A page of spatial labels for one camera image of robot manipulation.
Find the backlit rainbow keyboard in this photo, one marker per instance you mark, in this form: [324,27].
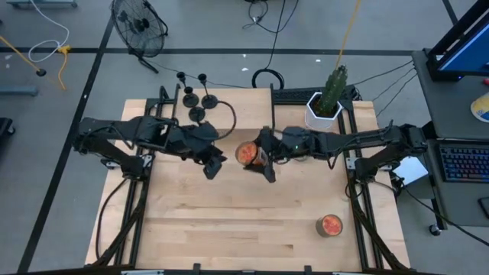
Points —
[464,164]

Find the black candlestick holder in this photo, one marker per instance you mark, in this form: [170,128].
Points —
[209,101]
[190,101]
[196,114]

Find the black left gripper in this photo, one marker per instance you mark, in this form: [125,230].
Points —
[195,137]

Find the grey desk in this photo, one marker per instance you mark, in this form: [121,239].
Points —
[451,110]

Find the black caster wheel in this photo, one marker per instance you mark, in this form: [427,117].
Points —
[434,230]

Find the grey floor bar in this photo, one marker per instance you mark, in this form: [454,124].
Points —
[42,3]
[19,91]

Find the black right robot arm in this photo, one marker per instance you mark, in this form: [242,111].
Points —
[363,139]

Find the black keyboard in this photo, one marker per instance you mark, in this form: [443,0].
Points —
[294,95]

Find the green cactus plant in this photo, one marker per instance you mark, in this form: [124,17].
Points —
[333,89]

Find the black computer monitor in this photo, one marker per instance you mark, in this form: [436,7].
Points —
[466,49]

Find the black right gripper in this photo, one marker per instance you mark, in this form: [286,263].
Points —
[302,143]

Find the yellow and blue round pad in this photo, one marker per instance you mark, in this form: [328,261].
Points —
[482,109]

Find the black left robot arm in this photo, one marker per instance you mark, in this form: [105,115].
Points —
[114,128]

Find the black floor fan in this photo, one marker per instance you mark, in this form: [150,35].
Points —
[139,26]

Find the glass candle jar orange wax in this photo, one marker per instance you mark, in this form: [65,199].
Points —
[330,225]
[247,152]

